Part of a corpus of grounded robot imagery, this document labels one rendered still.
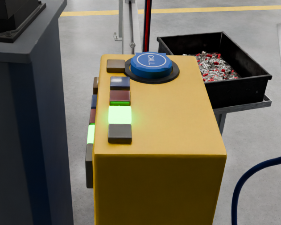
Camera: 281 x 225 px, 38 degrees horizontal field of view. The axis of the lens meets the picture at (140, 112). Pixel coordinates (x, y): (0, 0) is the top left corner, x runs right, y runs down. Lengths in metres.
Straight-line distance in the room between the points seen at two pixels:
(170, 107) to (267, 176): 1.62
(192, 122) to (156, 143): 0.04
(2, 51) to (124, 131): 0.49
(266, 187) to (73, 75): 1.33
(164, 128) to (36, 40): 0.51
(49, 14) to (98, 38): 2.12
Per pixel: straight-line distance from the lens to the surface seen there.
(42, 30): 0.84
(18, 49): 0.77
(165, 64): 0.39
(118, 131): 0.30
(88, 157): 0.31
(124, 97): 0.34
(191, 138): 0.31
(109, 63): 0.39
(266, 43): 3.19
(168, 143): 0.30
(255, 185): 1.89
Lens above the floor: 1.26
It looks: 35 degrees down
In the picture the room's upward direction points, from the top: 3 degrees clockwise
